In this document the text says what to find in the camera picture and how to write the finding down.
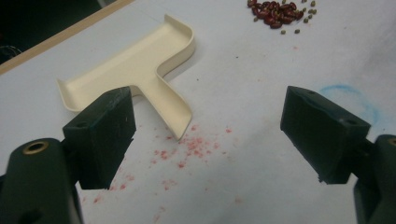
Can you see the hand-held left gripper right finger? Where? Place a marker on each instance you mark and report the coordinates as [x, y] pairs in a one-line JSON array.
[[320, 137]]

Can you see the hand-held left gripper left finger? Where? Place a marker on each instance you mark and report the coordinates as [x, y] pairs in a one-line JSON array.
[[102, 140]]

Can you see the cream plastic dustpan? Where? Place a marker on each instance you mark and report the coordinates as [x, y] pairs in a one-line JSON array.
[[137, 65]]

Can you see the pile of red beans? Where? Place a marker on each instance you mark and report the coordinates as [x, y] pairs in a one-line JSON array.
[[274, 12], [308, 11]]

